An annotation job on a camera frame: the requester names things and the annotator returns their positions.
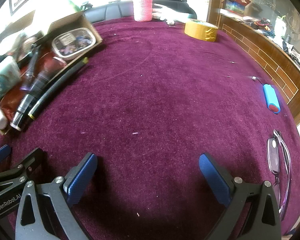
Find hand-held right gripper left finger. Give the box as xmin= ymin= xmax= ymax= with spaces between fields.
xmin=15 ymin=152 xmax=98 ymax=240

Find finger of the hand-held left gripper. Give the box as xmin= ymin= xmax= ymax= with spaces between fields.
xmin=0 ymin=147 xmax=45 ymax=193
xmin=0 ymin=144 xmax=12 ymax=167

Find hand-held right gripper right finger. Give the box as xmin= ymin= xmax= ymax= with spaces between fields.
xmin=199 ymin=153 xmax=282 ymax=240

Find clear plastic container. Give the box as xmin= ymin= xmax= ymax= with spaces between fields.
xmin=51 ymin=27 xmax=97 ymax=60

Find black marker pen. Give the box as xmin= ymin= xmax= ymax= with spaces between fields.
xmin=9 ymin=71 xmax=53 ymax=132

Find teal cartoon tissue pack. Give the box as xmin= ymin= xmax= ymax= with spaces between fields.
xmin=0 ymin=56 xmax=22 ymax=100

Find blue battery pack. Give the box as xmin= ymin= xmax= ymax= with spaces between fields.
xmin=262 ymin=84 xmax=281 ymax=114

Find maroon velvet cloth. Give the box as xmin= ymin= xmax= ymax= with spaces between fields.
xmin=0 ymin=17 xmax=300 ymax=240

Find yellow tape roll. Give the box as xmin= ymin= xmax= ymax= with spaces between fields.
xmin=184 ymin=19 xmax=219 ymax=42

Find pile of small tools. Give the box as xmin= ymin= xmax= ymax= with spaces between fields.
xmin=240 ymin=15 xmax=300 ymax=70

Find black leather sofa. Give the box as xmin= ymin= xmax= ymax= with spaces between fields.
xmin=84 ymin=0 xmax=198 ymax=24

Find white gloves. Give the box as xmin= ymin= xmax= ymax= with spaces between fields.
xmin=152 ymin=3 xmax=188 ymax=22

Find colourful cardboard box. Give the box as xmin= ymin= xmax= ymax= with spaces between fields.
xmin=220 ymin=0 xmax=252 ymax=14

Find pink crochet covered bottle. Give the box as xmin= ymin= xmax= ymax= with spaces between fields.
xmin=133 ymin=0 xmax=154 ymax=22

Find purple frame glasses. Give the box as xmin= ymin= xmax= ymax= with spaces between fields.
xmin=266 ymin=129 xmax=293 ymax=222

